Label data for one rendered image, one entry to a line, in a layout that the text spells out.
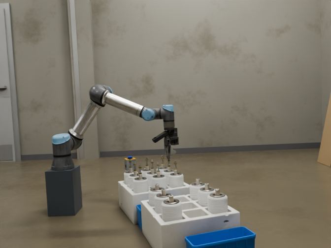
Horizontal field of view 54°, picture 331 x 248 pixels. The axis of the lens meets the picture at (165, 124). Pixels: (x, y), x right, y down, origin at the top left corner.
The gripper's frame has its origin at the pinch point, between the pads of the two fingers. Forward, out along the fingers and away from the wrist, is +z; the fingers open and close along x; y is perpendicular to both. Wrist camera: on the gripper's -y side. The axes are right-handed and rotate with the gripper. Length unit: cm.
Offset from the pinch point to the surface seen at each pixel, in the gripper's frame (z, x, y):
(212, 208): 15, -68, -1
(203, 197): 12, -57, -1
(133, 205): 22.6, -20.7, -29.6
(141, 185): 12.0, -17.4, -23.4
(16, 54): -114, 287, -117
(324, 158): 28, 60, 191
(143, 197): 18.5, -20.5, -23.0
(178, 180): 12.1, -16.5, 0.7
